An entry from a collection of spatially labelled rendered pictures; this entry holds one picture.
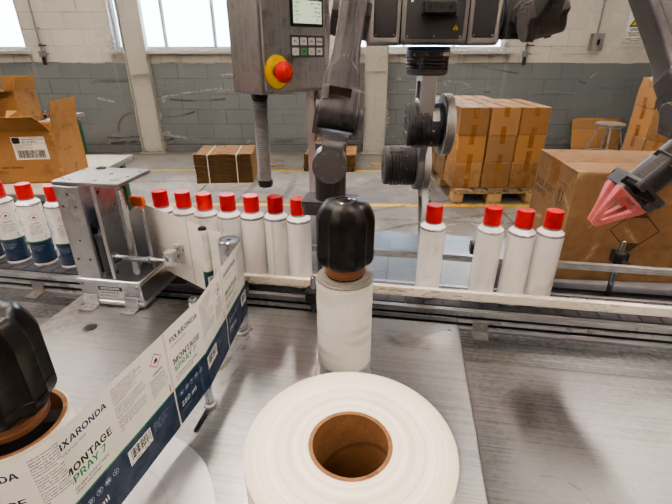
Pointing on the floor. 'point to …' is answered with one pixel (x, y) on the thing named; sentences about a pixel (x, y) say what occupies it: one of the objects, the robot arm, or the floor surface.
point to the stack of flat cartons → (226, 164)
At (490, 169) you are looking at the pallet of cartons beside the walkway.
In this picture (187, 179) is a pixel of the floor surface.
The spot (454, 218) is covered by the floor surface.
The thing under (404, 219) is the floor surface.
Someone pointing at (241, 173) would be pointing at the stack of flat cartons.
